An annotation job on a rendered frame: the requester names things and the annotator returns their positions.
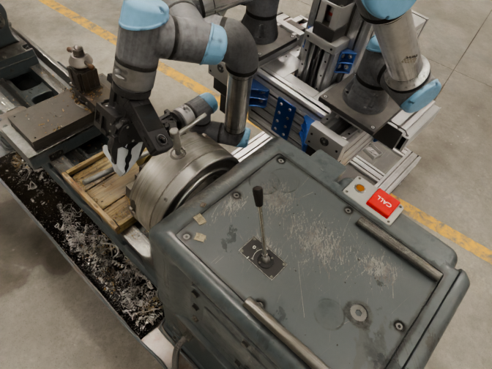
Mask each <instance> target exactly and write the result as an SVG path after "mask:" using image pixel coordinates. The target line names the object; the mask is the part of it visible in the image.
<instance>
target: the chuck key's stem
mask: <svg viewBox="0 0 492 369"><path fill-rule="evenodd" d="M169 133H170V136H171V137H172V138H173V140H174V141H172V142H173V144H174V145H173V149H174V150H175V153H174V154H175V155H177V156H179V155H181V154H182V153H181V150H180V149H181V148H182V145H181V141H180V136H179V130H178V129H177V128H175V127H173V128H171V129H170V130H169Z"/></svg>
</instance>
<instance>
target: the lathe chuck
mask: <svg viewBox="0 0 492 369"><path fill-rule="evenodd" d="M202 135H203V136H204V137H206V138H203V137H200V136H199V135H198V133H197V132H194V133H188V134H184V135H181V136H180V141H181V145H182V148H181V149H183V150H184V153H185V154H184V156H183V157H181V158H178V159H176V158H174V157H172V151H173V150H174V149H173V147H172V148H171V149H170V150H168V151H167V152H165V153H162V154H159V155H157V156H152V157H151V158H150V159H149V161H148V162H147V163H146V165H145V166H144V167H143V168H142V169H141V171H140V173H139V175H138V176H137V178H136V180H135V182H134V184H133V187H132V190H131V192H130V200H134V202H135V205H136V208H135V212H134V211H133V208H132V207H131V206H130V213H131V214H132V216H133V217H134V218H135V219H136V220H137V221H138V222H139V223H140V224H141V225H142V226H143V227H144V228H145V229H146V230H147V231H149V230H150V229H151V228H150V223H151V219H152V213H153V211H154V208H155V206H156V204H157V202H158V201H159V199H160V197H161V195H162V194H163V192H164V191H165V189H166V188H167V186H169V184H170V183H171V182H172V181H173V180H174V178H175V177H176V176H177V175H178V174H179V173H180V172H181V171H182V170H183V169H185V168H186V167H187V166H188V165H189V164H191V163H192V162H193V161H194V160H196V159H198V158H199V157H201V156H203V155H205V154H207V153H209V152H213V151H217V150H225V149H224V148H223V147H222V146H221V145H220V144H218V143H217V142H215V141H214V140H213V139H211V138H210V137H209V136H208V135H206V134H204V133H203V134H202ZM225 151H227V150H225Z"/></svg>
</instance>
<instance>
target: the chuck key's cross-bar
mask: <svg viewBox="0 0 492 369"><path fill-rule="evenodd" d="M206 117H207V115H206V113H203V114H201V115H200V116H199V117H198V118H196V119H195V120H193V121H192V122H191V123H189V124H188V125H186V126H185V127H183V128H182V129H181V130H179V136H181V135H182V134H184V133H185V132H187V131H188V130H189V129H190V128H192V127H194V126H195V125H196V124H197V123H199V122H200V121H202V120H203V119H205V118H206ZM148 155H150V153H149V152H148V150H146V151H145V152H143V153H142V154H141V156H140V157H139V158H138V160H140V159H142V158H144V157H146V156H148ZM138 160H137V161H138ZM113 172H114V169H113V166H111V167H110V168H107V169H105V170H104V171H101V172H99V173H97V174H95V175H93V176H90V177H88V178H86V179H84V180H82V182H83V184H84V185H87V184H89V183H91V182H94V181H96V180H98V179H100V178H102V177H104V176H106V175H109V174H111V173H113Z"/></svg>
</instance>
